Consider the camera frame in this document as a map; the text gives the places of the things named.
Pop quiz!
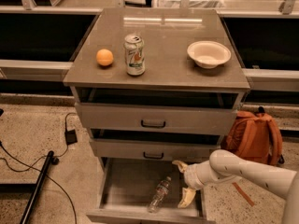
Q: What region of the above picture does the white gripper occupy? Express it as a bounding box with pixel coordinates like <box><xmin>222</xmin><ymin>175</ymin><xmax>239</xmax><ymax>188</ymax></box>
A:
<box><xmin>172</xmin><ymin>160</ymin><xmax>208</xmax><ymax>208</ymax></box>

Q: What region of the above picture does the clear plastic water bottle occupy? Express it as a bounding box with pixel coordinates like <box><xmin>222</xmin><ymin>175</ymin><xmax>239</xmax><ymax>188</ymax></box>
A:
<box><xmin>148</xmin><ymin>176</ymin><xmax>172</xmax><ymax>213</ymax></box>

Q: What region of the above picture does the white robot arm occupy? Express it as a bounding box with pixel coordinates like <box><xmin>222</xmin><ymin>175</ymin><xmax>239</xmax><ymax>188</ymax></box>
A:
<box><xmin>172</xmin><ymin>149</ymin><xmax>299</xmax><ymax>224</ymax></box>

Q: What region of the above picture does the bottom grey drawer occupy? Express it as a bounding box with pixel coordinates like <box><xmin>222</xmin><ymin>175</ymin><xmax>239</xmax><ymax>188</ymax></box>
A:
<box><xmin>87</xmin><ymin>159</ymin><xmax>216</xmax><ymax>224</ymax></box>

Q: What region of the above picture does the grey drawer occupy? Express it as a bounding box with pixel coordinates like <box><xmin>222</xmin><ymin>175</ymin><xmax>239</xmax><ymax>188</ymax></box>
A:
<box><xmin>87</xmin><ymin>159</ymin><xmax>216</xmax><ymax>224</ymax></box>
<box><xmin>90</xmin><ymin>129</ymin><xmax>221</xmax><ymax>161</ymax></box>
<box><xmin>75</xmin><ymin>88</ymin><xmax>237</xmax><ymax>135</ymax></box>

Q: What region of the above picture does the middle grey drawer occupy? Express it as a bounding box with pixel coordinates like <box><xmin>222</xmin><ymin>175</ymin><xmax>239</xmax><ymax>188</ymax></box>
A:
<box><xmin>90</xmin><ymin>129</ymin><xmax>221</xmax><ymax>161</ymax></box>

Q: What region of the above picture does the grey drawer cabinet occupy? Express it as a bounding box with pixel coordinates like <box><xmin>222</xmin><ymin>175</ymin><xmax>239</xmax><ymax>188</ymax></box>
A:
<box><xmin>63</xmin><ymin>7</ymin><xmax>251</xmax><ymax>224</ymax></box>

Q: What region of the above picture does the top grey drawer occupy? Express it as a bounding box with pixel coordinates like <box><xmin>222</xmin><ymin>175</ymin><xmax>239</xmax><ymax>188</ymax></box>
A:
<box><xmin>75</xmin><ymin>88</ymin><xmax>237</xmax><ymax>135</ymax></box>

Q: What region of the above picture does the orange backpack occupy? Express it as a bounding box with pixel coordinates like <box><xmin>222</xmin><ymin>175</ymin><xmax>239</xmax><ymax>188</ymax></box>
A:
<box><xmin>221</xmin><ymin>106</ymin><xmax>282</xmax><ymax>166</ymax></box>

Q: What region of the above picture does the black power adapter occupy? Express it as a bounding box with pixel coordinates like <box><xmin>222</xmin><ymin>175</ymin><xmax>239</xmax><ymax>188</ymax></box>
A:
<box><xmin>64</xmin><ymin>130</ymin><xmax>78</xmax><ymax>146</ymax></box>

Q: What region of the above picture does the white paper bowl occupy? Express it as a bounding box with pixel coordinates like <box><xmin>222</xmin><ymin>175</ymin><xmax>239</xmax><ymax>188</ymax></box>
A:
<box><xmin>187</xmin><ymin>41</ymin><xmax>231</xmax><ymax>69</ymax></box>

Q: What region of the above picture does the green white soda can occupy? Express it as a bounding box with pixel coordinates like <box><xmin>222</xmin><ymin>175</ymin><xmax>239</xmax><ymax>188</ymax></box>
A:
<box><xmin>124</xmin><ymin>34</ymin><xmax>145</xmax><ymax>76</ymax></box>

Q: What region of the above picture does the orange fruit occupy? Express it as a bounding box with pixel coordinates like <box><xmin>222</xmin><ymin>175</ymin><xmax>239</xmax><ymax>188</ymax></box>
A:
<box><xmin>96</xmin><ymin>49</ymin><xmax>114</xmax><ymax>66</ymax></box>

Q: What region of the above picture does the black pole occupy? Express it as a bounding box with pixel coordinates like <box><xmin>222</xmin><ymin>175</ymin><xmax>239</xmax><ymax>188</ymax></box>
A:
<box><xmin>20</xmin><ymin>150</ymin><xmax>54</xmax><ymax>224</ymax></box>

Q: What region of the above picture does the black cable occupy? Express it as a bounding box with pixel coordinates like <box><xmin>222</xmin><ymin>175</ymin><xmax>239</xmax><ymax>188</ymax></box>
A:
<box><xmin>0</xmin><ymin>112</ymin><xmax>78</xmax><ymax>224</ymax></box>

